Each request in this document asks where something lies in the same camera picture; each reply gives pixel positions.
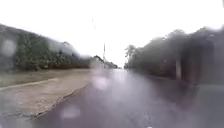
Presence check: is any utility pole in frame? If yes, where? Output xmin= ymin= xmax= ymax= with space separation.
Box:
xmin=102 ymin=42 xmax=107 ymax=69

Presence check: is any pale gate post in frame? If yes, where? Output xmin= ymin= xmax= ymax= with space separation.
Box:
xmin=175 ymin=59 xmax=183 ymax=80

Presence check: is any grass verge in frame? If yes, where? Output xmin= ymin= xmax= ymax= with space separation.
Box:
xmin=0 ymin=68 xmax=91 ymax=88

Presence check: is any wet grey asphalt road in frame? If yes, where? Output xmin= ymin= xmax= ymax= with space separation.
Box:
xmin=33 ymin=68 xmax=224 ymax=128

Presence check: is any pale dirt roadside strip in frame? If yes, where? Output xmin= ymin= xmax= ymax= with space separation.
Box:
xmin=0 ymin=73 xmax=93 ymax=120

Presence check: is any row of dark trees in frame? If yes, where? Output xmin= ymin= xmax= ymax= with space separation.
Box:
xmin=123 ymin=25 xmax=224 ymax=85

